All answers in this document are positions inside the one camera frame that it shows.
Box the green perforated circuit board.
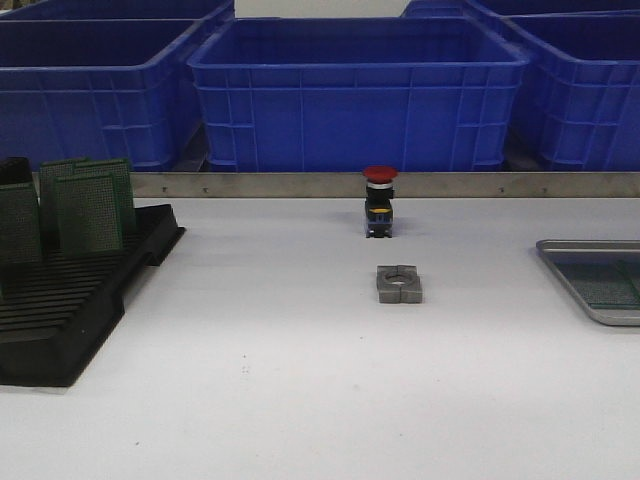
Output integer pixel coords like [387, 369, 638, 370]
[1, 182, 42, 267]
[615, 260, 640, 302]
[74, 158, 137, 234]
[39, 157, 89, 236]
[559, 263, 639, 309]
[54, 173, 123, 257]

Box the black slotted board rack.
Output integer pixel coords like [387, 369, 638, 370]
[0, 156, 186, 389]

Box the red emergency stop button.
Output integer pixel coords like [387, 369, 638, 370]
[363, 165, 398, 238]

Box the stainless steel shelf frame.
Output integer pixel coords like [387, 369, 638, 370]
[131, 172, 639, 199]

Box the grey metal clamp block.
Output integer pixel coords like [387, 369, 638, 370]
[376, 265, 424, 304]

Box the silver metal tray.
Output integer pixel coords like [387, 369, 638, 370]
[536, 240, 639, 327]

